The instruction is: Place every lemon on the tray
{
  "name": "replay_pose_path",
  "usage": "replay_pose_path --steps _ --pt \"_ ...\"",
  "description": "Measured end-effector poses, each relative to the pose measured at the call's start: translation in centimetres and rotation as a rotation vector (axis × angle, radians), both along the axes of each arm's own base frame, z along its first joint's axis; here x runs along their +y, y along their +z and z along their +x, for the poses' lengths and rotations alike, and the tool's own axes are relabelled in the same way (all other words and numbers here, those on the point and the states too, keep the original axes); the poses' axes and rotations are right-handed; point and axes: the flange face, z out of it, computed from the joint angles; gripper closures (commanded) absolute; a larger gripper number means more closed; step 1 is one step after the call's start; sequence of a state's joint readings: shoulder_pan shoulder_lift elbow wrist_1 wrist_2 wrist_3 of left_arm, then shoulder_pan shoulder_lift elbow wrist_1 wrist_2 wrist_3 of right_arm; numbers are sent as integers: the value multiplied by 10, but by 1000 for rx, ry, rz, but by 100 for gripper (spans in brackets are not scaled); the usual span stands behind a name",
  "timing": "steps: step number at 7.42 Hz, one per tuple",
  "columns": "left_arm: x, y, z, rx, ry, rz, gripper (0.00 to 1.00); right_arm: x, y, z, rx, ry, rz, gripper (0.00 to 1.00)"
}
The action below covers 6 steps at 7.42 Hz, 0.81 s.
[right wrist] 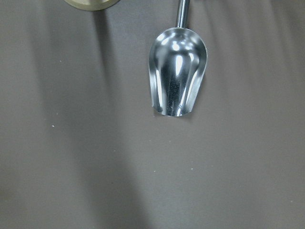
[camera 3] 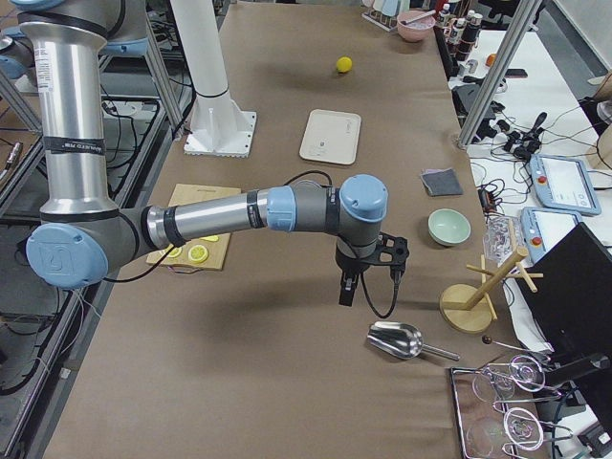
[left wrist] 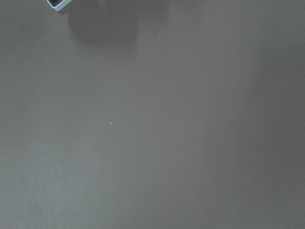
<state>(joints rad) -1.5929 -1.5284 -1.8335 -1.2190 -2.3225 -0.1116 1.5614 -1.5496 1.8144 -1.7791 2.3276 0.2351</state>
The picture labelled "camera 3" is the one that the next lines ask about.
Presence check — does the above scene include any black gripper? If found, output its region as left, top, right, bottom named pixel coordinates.
left=336, top=232, right=409, bottom=306

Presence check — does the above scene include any yellow lemon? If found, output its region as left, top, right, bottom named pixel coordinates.
left=336, top=55, right=353, bottom=75

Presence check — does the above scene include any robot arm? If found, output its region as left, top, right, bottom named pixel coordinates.
left=17, top=1, right=408, bottom=306

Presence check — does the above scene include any white rabbit tray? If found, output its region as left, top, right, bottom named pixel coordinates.
left=299, top=109, right=361, bottom=165

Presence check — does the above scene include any black tray with glasses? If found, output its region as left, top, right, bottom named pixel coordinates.
left=449, top=355, right=574, bottom=458

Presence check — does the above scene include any metal scoop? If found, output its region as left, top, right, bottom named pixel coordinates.
left=367, top=321, right=461, bottom=361

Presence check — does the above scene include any mint green bowl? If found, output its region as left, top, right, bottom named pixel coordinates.
left=427, top=208, right=471, bottom=247

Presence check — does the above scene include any wooden mug tree stand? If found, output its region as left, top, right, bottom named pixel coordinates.
left=439, top=246, right=544, bottom=334

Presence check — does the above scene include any grey folded cloth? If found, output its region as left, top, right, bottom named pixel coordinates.
left=420, top=168, right=463, bottom=197

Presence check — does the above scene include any wooden cutting board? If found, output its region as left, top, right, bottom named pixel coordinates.
left=161, top=184, right=241, bottom=274

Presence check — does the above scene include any lemon slice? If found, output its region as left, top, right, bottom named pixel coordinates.
left=187, top=244, right=209, bottom=264
left=160, top=246, right=183, bottom=259

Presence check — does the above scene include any teach pendant tablet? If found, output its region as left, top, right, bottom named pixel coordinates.
left=529, top=154, right=601, bottom=216
left=520, top=207, right=582, bottom=263

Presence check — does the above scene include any black monitor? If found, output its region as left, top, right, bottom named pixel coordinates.
left=519, top=223, right=611, bottom=358

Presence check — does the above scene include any pink bowl with ice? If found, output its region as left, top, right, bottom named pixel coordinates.
left=397, top=11, right=436, bottom=43

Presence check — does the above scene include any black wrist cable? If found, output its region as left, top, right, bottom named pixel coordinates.
left=358, top=265, right=402, bottom=320

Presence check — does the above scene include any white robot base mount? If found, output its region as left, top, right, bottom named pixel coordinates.
left=170, top=0, right=257, bottom=159

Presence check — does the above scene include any aluminium frame post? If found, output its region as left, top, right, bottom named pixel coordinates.
left=457, top=0, right=542, bottom=150

